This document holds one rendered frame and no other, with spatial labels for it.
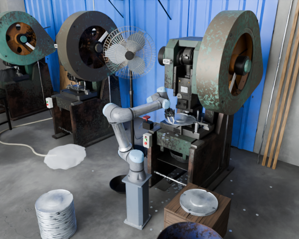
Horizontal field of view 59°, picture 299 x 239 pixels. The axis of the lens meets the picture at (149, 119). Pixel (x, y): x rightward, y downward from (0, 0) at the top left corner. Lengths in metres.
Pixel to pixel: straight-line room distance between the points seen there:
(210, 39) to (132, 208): 1.49
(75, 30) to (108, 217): 1.98
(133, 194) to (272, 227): 1.25
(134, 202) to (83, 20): 2.04
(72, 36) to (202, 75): 1.68
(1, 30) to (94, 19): 1.76
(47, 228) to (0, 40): 3.08
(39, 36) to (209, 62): 3.53
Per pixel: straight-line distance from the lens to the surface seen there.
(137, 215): 2.39
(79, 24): 3.21
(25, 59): 4.84
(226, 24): 2.03
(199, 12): 3.72
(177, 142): 2.50
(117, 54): 3.02
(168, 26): 3.96
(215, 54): 1.94
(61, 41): 3.19
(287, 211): 2.92
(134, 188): 2.23
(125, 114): 1.92
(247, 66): 2.23
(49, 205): 2.34
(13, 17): 4.74
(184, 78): 2.45
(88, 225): 2.56
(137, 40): 2.97
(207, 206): 2.14
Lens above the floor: 1.73
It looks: 22 degrees down
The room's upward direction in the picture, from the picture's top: straight up
